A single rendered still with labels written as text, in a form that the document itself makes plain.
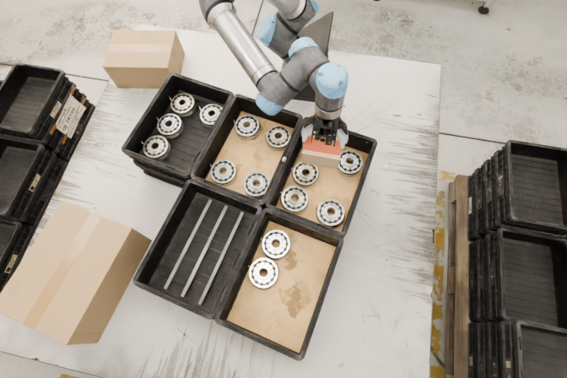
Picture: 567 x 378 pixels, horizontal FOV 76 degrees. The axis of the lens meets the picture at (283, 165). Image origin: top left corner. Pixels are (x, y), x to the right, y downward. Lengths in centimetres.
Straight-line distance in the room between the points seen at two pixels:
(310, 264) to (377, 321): 33
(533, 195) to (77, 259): 195
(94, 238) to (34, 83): 132
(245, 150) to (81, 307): 78
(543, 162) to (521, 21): 158
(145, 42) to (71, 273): 105
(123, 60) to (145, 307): 107
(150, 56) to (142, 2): 168
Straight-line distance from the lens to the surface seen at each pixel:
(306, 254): 134
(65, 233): 152
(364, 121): 172
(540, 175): 215
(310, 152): 114
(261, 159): 146
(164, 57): 181
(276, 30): 151
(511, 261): 206
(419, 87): 189
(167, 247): 143
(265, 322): 132
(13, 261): 239
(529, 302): 206
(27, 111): 246
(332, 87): 87
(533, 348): 192
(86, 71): 318
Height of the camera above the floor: 215
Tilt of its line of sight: 66 degrees down
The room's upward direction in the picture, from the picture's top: 4 degrees counter-clockwise
